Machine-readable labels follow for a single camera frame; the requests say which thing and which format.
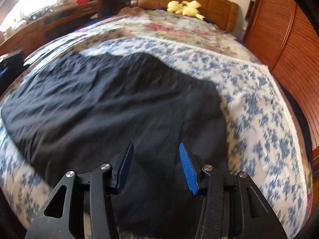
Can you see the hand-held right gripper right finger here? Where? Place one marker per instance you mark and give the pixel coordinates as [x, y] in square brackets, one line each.
[188, 171]

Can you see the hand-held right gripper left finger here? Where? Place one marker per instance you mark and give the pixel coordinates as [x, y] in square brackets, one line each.
[124, 169]

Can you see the black jacket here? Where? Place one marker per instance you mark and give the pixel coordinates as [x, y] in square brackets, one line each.
[99, 104]

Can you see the wooden desk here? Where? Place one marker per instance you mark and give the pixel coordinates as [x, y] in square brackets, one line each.
[32, 32]

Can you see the black metal gadget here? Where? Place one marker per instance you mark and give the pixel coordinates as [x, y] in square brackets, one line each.
[41, 12]

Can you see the blue floral white blanket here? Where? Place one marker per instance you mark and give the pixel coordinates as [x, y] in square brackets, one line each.
[249, 104]

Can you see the red bowl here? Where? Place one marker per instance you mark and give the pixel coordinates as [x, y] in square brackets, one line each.
[83, 1]

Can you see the black chair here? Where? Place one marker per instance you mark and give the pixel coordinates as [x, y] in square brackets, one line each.
[109, 2]

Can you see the dark blue bedsheet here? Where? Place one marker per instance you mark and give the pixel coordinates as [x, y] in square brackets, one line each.
[299, 109]

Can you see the pink floral quilt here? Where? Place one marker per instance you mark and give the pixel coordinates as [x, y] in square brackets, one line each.
[162, 27]

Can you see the yellow plush toy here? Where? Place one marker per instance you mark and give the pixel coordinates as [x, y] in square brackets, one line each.
[189, 11]

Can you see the wooden louvered wardrobe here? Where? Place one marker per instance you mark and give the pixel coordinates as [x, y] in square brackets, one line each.
[281, 29]

